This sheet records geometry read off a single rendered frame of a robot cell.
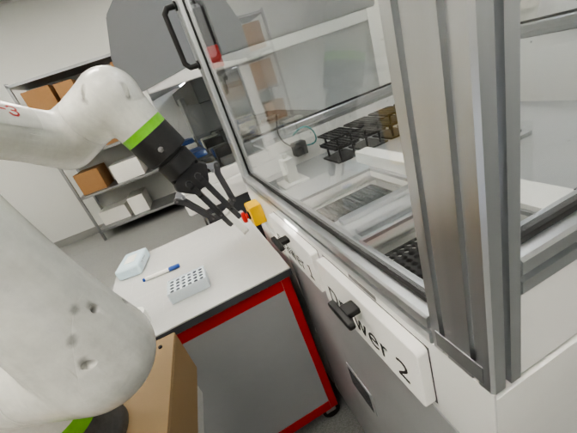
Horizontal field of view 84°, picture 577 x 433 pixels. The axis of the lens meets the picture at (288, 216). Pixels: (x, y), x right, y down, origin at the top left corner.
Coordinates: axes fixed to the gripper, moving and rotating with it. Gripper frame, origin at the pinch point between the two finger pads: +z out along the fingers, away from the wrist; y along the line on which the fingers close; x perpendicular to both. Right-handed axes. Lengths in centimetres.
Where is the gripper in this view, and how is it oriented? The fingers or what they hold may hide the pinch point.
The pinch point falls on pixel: (235, 221)
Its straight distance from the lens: 76.1
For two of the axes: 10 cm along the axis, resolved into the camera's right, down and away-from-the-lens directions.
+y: -7.2, 6.9, -0.7
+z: 5.9, 6.6, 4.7
